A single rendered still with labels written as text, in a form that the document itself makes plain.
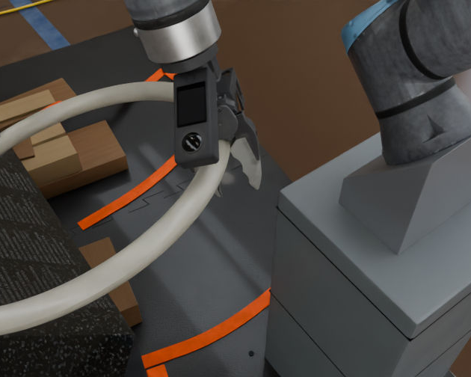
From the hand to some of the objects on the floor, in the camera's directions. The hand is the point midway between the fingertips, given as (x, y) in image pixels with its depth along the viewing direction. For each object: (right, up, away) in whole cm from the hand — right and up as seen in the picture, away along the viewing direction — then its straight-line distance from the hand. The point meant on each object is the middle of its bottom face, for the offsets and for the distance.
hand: (235, 188), depth 78 cm
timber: (-43, -37, +126) cm, 138 cm away
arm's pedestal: (+37, -58, +110) cm, 130 cm away
